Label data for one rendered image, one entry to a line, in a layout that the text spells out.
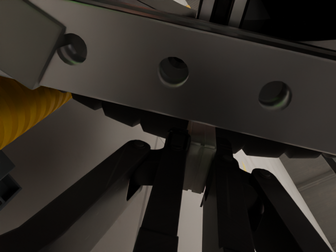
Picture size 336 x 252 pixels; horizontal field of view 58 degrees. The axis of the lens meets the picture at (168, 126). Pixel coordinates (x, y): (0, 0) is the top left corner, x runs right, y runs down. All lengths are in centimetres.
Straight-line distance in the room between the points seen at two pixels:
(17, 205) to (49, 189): 13
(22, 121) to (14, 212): 69
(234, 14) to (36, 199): 85
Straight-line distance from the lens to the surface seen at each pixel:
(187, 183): 17
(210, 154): 16
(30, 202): 97
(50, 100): 28
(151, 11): 17
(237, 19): 23
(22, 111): 24
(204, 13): 23
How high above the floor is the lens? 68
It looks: 18 degrees down
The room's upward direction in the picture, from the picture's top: 61 degrees clockwise
